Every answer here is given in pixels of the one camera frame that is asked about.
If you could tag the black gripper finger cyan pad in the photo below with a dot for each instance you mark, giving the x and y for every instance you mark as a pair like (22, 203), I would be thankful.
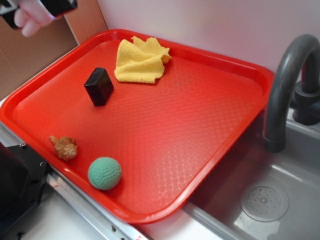
(8, 9)
(59, 7)

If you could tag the pink plush bunny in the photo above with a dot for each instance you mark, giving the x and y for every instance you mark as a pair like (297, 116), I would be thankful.
(31, 16)

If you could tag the brown cardboard panel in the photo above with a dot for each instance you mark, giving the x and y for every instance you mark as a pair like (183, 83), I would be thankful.
(21, 57)

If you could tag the black rectangular block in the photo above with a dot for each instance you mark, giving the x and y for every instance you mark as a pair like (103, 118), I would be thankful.
(99, 86)

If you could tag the yellow microfiber cloth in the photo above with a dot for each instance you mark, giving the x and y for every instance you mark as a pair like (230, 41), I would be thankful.
(141, 61)

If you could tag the red plastic tray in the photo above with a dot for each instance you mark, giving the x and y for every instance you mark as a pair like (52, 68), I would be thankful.
(166, 136)

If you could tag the orange conch seashell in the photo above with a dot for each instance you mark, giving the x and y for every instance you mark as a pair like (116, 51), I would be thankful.
(65, 147)

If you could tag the green foam golf ball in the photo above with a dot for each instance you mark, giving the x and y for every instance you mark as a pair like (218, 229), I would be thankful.
(104, 173)

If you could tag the dark grey faucet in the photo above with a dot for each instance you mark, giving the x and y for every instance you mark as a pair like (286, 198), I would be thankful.
(296, 85)

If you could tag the grey sink basin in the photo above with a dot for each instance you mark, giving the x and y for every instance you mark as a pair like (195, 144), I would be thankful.
(216, 202)

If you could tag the round sink drain strainer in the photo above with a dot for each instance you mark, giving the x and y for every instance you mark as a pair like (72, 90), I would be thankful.
(264, 201)

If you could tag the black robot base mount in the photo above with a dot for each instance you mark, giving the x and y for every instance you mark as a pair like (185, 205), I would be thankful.
(23, 174)

